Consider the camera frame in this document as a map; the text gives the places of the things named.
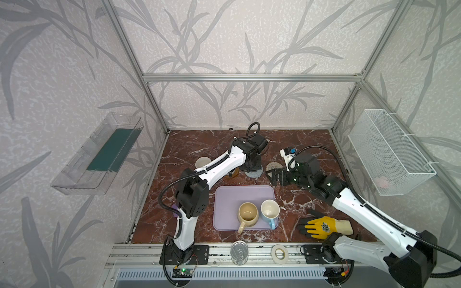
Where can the yellow black work glove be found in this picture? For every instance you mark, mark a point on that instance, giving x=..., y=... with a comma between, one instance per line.
x=320, y=227

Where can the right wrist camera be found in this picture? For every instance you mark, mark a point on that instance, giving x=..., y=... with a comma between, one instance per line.
x=288, y=155

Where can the brown wooden coaster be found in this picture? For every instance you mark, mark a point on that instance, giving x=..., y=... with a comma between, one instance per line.
x=233, y=173

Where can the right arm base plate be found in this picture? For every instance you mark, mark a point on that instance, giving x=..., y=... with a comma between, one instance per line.
x=318, y=254

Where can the pink object in basket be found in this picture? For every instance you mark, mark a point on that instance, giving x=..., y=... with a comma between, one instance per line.
x=381, y=182

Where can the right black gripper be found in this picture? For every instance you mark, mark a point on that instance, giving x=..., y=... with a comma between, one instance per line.
x=284, y=176

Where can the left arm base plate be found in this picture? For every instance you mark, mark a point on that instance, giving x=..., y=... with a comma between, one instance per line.
x=196, y=254

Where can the purple pink spatula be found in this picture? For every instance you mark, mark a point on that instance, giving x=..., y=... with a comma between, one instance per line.
x=175, y=208

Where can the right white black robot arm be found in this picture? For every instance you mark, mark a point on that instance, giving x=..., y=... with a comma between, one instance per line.
x=407, y=255

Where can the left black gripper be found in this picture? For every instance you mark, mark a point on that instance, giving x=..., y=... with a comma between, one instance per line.
x=252, y=162

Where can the white mug blue handle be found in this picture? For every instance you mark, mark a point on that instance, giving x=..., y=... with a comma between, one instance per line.
x=270, y=211

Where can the clear wall shelf green mat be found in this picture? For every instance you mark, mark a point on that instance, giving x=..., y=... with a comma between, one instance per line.
x=92, y=170

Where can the green lit circuit board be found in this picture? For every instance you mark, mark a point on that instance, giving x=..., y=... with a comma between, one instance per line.
x=181, y=272

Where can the white patterned round coaster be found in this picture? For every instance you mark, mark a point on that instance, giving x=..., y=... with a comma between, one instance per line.
x=274, y=166

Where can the lavender plastic tray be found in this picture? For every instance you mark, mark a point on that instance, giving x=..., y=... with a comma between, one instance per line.
x=228, y=200

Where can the clear glass jar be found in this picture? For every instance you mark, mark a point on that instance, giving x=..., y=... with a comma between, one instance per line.
x=239, y=253

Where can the white tape roll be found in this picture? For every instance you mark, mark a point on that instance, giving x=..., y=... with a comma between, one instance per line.
x=279, y=254

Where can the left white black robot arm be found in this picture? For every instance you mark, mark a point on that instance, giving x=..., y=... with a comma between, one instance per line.
x=188, y=197

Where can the beige mug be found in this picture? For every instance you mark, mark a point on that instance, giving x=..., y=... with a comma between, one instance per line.
x=248, y=216

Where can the white wire basket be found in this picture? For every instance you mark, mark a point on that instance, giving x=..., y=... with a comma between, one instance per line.
x=386, y=150

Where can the light blue woven coaster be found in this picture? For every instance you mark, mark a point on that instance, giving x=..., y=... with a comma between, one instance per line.
x=254, y=174

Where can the white mug lavender handle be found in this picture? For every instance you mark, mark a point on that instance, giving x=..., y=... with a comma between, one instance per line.
x=202, y=161

